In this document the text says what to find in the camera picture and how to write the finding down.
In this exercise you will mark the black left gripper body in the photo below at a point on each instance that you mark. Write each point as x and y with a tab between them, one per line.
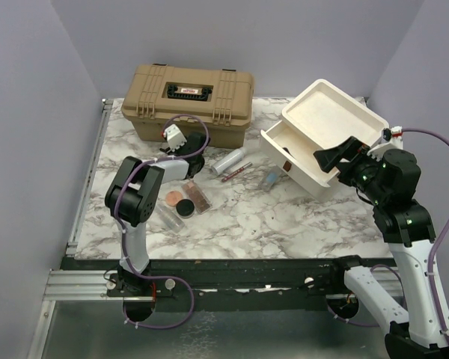
178	151

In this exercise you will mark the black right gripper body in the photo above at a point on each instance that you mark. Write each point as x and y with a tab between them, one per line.
361	171

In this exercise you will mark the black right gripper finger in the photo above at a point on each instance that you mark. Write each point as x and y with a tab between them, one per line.
347	150
329	159

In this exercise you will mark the white pull-out drawer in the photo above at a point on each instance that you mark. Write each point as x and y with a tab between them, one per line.
301	165

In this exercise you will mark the white drawer organizer box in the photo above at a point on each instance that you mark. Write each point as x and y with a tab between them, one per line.
328	116

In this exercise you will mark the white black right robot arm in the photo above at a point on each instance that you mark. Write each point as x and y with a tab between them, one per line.
421	329

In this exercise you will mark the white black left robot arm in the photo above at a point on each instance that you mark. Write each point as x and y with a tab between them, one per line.
133	193

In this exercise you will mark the white cosmetic tube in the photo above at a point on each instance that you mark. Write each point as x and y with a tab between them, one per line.
228	161

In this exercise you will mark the neutral eyeshadow palette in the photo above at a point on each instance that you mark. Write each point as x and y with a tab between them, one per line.
196	195

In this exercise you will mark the clear blue small container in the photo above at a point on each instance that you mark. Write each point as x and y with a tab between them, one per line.
269	181

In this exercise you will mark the red lip pencil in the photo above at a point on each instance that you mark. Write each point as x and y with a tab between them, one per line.
237	172

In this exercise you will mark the black round powder jar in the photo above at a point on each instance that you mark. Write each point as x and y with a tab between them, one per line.
185	208

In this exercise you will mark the tan plastic tool case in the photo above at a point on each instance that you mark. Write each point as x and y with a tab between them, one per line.
227	113

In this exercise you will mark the clear plastic tube case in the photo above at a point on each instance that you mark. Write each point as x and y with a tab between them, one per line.
170	219

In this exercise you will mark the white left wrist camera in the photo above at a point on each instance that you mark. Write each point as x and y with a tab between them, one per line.
174	138

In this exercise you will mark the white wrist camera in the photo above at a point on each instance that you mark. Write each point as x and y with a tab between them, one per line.
174	138
391	139

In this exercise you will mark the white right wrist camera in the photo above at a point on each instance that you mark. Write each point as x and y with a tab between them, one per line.
391	139

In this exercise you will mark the black case carry handle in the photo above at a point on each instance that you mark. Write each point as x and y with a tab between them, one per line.
175	91

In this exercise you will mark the black front mounting rail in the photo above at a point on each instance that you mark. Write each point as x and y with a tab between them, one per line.
175	286

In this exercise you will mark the aluminium table edge rail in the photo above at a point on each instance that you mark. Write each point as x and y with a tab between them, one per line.
73	240

